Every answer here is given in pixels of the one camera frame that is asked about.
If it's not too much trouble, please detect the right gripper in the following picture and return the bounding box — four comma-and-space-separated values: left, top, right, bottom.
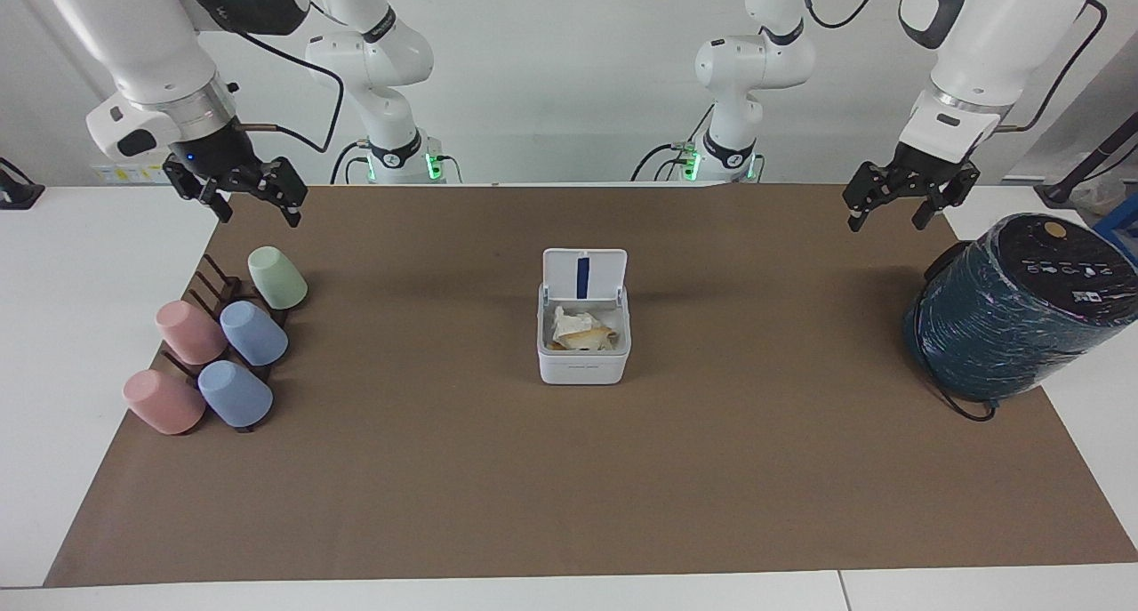
163, 118, 309, 230

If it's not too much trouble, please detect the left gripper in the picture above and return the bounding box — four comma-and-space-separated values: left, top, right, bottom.
843, 141, 982, 235

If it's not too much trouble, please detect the crumpled paper trash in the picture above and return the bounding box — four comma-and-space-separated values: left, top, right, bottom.
546, 305, 621, 353

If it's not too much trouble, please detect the white bin with lid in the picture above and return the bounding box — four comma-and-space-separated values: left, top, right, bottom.
536, 248, 633, 386

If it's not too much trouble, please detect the green plastic cup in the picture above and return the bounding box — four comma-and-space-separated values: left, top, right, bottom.
247, 246, 309, 311

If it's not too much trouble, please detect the dark brown cup rack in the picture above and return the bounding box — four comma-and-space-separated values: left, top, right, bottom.
160, 253, 292, 435

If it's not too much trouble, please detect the blue plastic cup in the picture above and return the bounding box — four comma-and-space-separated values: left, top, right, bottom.
197, 360, 275, 430
220, 301, 290, 367

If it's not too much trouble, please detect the pink plastic cup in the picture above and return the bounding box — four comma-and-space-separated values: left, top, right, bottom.
123, 369, 208, 437
156, 301, 228, 366

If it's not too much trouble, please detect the dark teal cylindrical appliance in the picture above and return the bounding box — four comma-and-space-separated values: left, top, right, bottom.
902, 213, 1138, 406

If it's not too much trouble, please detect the black stand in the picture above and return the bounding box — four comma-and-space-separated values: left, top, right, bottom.
1035, 111, 1138, 209
0, 157, 46, 211

